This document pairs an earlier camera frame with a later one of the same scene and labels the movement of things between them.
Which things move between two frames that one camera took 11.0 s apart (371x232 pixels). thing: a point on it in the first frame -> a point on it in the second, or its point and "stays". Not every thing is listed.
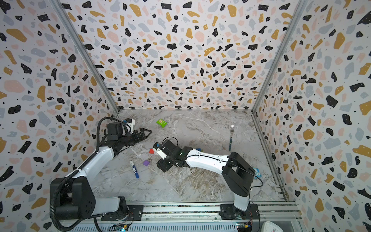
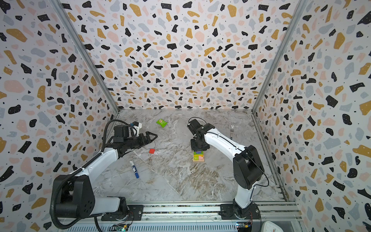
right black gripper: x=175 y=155 -> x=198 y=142
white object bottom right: x=268 y=226 stays
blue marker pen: x=134 y=169 stays
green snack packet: x=162 y=123 stays
